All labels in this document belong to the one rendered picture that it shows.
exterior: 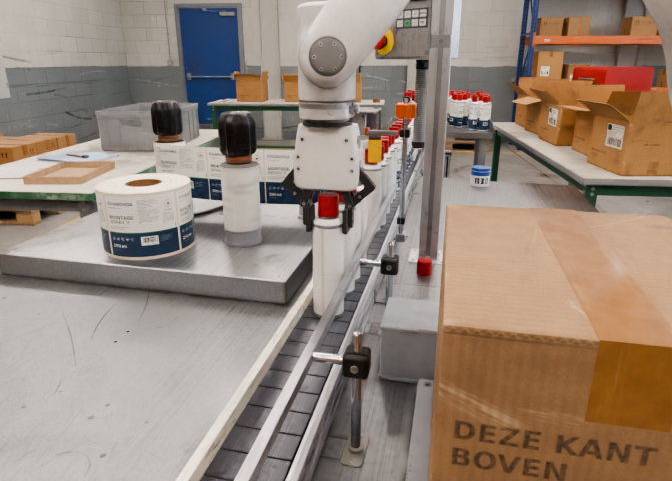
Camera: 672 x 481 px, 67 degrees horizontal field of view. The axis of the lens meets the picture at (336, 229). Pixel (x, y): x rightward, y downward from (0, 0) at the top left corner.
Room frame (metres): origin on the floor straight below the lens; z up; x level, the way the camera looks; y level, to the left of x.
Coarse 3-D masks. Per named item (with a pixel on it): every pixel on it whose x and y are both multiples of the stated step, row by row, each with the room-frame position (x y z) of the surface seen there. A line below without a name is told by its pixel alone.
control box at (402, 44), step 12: (420, 0) 1.15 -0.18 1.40; (456, 0) 1.17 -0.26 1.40; (456, 12) 1.18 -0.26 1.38; (456, 24) 1.18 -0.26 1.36; (396, 36) 1.20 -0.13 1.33; (408, 36) 1.17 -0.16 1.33; (420, 36) 1.15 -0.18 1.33; (456, 36) 1.18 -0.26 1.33; (384, 48) 1.22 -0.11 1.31; (396, 48) 1.19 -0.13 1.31; (408, 48) 1.17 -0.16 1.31; (420, 48) 1.14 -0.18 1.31; (456, 48) 1.18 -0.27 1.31
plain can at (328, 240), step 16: (320, 208) 0.75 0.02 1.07; (336, 208) 0.75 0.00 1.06; (320, 224) 0.74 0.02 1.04; (336, 224) 0.74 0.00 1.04; (320, 240) 0.74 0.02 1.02; (336, 240) 0.74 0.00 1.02; (320, 256) 0.74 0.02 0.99; (336, 256) 0.74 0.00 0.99; (320, 272) 0.74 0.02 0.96; (336, 272) 0.74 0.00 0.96; (320, 288) 0.74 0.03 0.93; (336, 288) 0.74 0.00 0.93; (320, 304) 0.74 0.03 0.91
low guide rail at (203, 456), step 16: (304, 304) 0.74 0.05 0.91; (288, 320) 0.67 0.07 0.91; (288, 336) 0.66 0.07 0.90; (272, 352) 0.59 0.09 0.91; (256, 368) 0.55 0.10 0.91; (240, 384) 0.52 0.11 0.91; (256, 384) 0.53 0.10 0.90; (240, 400) 0.49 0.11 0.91; (224, 416) 0.46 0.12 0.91; (208, 432) 0.43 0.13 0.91; (224, 432) 0.44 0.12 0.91; (208, 448) 0.41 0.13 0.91; (192, 464) 0.39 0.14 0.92; (208, 464) 0.41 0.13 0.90; (176, 480) 0.37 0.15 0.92; (192, 480) 0.38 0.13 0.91
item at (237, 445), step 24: (384, 240) 1.18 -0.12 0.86; (360, 288) 0.86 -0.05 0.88; (312, 312) 0.76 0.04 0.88; (336, 336) 0.69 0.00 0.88; (288, 360) 0.62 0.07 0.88; (264, 384) 0.56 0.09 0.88; (312, 384) 0.56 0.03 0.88; (264, 408) 0.52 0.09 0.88; (312, 408) 0.52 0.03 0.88; (240, 432) 0.47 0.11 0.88; (288, 432) 0.47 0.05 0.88; (216, 456) 0.44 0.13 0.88; (240, 456) 0.44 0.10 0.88; (288, 456) 0.44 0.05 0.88; (216, 480) 0.40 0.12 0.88; (264, 480) 0.40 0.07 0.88
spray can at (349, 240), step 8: (336, 192) 0.84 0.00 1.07; (352, 232) 0.84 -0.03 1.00; (344, 240) 0.83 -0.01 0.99; (352, 240) 0.84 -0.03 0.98; (344, 248) 0.83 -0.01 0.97; (352, 248) 0.84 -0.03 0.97; (344, 256) 0.83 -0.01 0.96; (352, 256) 0.84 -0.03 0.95; (344, 264) 0.83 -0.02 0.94; (344, 272) 0.83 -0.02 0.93; (352, 288) 0.84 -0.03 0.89
